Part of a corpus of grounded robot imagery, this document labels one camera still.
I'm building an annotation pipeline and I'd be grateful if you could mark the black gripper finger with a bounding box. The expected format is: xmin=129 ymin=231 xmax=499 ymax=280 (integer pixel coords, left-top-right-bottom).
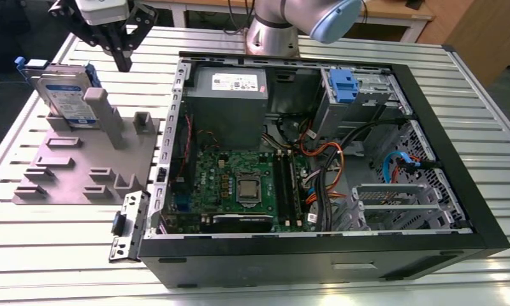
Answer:
xmin=123 ymin=2 xmax=161 ymax=73
xmin=48 ymin=0 xmax=125 ymax=73

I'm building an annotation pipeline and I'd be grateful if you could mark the hard disk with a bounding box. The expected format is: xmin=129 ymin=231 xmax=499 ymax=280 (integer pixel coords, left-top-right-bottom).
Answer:
xmin=15 ymin=56 xmax=101 ymax=128

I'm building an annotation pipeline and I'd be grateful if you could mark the black orange power wire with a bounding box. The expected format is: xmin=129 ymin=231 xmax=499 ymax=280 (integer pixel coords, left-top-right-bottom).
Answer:
xmin=397 ymin=155 xmax=445 ymax=175

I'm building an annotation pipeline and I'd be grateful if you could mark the metal disk bay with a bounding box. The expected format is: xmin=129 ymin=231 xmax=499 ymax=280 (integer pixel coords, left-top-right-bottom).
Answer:
xmin=351 ymin=183 xmax=472 ymax=232

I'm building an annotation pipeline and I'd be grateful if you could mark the grey power supply unit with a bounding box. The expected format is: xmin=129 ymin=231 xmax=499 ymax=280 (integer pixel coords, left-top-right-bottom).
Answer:
xmin=183 ymin=66 xmax=269 ymax=150

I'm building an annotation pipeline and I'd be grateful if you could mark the grey parts rack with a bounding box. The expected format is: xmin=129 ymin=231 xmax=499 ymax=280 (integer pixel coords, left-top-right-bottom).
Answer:
xmin=12 ymin=88 xmax=163 ymax=207

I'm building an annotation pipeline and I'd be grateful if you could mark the blue drive latch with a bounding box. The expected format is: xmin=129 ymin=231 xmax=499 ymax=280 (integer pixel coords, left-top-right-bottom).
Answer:
xmin=329 ymin=68 xmax=361 ymax=105

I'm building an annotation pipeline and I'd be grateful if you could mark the green motherboard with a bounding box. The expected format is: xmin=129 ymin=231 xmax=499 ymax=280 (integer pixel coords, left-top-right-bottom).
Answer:
xmin=164 ymin=149 xmax=320 ymax=235

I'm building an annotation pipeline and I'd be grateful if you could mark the metal optical drive cage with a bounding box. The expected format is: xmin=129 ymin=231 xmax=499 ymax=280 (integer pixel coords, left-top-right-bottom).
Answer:
xmin=312 ymin=65 xmax=412 ymax=141

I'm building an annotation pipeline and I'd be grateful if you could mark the CPU socket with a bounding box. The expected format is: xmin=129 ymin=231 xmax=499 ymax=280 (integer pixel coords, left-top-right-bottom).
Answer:
xmin=235 ymin=171 xmax=268 ymax=208

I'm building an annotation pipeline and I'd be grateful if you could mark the silver CPU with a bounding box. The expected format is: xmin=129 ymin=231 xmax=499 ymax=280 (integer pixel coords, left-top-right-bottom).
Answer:
xmin=237 ymin=178 xmax=265 ymax=200

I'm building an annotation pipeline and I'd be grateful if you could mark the RAM stick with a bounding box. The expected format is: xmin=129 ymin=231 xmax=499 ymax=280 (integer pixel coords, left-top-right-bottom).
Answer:
xmin=285 ymin=149 xmax=304 ymax=226

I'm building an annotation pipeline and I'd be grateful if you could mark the black graphics card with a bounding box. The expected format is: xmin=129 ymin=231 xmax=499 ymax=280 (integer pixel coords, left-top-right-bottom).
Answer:
xmin=199 ymin=212 xmax=276 ymax=233

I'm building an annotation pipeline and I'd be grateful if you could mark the wooden cabinet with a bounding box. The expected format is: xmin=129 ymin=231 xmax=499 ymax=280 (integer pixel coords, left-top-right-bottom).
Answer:
xmin=444 ymin=0 xmax=510 ymax=89

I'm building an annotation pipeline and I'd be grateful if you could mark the black PC case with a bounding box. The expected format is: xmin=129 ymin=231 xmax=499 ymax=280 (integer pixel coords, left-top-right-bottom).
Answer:
xmin=108 ymin=50 xmax=510 ymax=289

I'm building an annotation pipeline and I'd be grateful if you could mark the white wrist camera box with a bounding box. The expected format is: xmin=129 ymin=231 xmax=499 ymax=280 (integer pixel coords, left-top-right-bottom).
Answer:
xmin=75 ymin=0 xmax=129 ymax=26

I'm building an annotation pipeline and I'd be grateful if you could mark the thin red wire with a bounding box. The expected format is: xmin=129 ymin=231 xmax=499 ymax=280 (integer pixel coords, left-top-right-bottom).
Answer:
xmin=183 ymin=113 xmax=196 ymax=182

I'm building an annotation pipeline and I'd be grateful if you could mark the orange wire bundle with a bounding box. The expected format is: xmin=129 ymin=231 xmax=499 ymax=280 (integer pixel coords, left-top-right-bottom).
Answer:
xmin=300 ymin=142 xmax=349 ymax=211

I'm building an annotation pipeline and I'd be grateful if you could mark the metal expansion slot bracket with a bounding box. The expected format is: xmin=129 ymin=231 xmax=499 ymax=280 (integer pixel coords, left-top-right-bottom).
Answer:
xmin=108 ymin=189 xmax=151 ymax=264

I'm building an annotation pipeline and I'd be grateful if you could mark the black cable bundle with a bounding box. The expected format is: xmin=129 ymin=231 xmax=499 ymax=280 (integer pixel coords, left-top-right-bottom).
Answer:
xmin=315 ymin=117 xmax=409 ymax=232

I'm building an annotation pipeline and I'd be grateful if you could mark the blue data wire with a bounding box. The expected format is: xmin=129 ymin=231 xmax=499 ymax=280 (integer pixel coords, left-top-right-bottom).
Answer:
xmin=383 ymin=150 xmax=423 ymax=186

